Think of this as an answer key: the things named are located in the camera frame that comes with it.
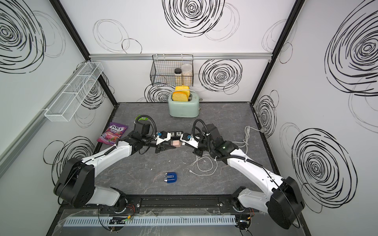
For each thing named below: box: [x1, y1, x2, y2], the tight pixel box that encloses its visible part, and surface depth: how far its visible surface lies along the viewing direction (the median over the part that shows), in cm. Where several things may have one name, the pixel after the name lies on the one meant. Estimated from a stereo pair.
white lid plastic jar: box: [181, 63, 193, 87], surface depth 86 cm
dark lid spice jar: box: [174, 67, 183, 87], surface depth 87 cm
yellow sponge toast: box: [172, 86, 190, 102], surface depth 102 cm
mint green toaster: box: [168, 92, 200, 118], surface depth 105 cm
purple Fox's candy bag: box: [96, 121, 129, 146], surface depth 101 cm
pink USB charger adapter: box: [172, 140, 181, 148], surface depth 75 cm
